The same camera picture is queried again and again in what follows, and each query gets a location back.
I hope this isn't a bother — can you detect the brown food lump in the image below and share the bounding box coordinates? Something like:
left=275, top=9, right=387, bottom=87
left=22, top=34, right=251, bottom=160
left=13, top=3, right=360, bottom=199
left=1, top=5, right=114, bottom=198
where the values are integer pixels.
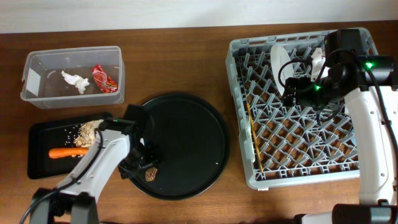
left=145, top=167, right=158, bottom=182

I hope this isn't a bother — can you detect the grey plate with food scraps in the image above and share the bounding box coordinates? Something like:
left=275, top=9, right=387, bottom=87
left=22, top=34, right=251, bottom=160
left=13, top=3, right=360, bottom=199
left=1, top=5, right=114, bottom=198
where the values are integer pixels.
left=271, top=45, right=294, bottom=95

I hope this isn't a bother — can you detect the pile of food scraps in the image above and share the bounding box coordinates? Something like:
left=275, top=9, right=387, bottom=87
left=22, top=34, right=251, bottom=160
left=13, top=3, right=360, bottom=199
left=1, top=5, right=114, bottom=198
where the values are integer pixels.
left=65, top=119, right=104, bottom=148

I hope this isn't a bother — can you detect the wooden chopstick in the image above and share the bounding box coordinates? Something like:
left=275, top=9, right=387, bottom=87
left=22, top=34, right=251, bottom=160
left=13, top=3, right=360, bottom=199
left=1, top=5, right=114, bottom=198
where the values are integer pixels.
left=246, top=101, right=264, bottom=173

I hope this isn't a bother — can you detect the red snack wrapper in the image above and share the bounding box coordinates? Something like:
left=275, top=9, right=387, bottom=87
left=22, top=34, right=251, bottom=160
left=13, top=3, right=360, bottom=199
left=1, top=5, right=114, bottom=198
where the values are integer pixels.
left=92, top=65, right=118, bottom=93

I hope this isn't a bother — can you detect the orange carrot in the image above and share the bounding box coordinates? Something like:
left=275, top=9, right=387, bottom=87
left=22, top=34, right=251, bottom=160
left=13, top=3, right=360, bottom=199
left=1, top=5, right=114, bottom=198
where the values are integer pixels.
left=49, top=147, right=89, bottom=159

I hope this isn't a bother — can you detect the white tissue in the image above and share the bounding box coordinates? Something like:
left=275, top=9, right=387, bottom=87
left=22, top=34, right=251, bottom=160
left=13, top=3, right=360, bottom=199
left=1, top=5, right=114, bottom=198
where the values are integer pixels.
left=61, top=71, right=90, bottom=95

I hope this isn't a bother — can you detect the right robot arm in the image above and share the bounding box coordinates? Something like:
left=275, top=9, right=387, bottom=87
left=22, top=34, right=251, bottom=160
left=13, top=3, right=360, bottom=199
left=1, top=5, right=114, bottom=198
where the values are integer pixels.
left=272, top=48, right=397, bottom=223

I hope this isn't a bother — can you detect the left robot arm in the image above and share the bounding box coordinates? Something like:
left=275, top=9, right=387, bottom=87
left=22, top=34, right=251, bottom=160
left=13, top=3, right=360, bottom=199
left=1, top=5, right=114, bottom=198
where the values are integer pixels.
left=20, top=118, right=159, bottom=223

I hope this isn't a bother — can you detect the round black tray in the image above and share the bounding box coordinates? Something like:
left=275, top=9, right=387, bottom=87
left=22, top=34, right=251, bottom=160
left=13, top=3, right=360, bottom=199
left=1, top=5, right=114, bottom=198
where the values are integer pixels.
left=118, top=93, right=230, bottom=200

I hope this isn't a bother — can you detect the clear plastic bin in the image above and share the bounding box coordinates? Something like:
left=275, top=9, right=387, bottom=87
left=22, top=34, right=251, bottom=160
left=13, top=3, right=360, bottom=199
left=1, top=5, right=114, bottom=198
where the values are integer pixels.
left=21, top=46, right=125, bottom=109

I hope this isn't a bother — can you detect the black rectangular tray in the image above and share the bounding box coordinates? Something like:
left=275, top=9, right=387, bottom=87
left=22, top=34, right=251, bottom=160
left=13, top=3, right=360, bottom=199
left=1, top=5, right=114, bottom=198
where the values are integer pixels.
left=27, top=112, right=112, bottom=179

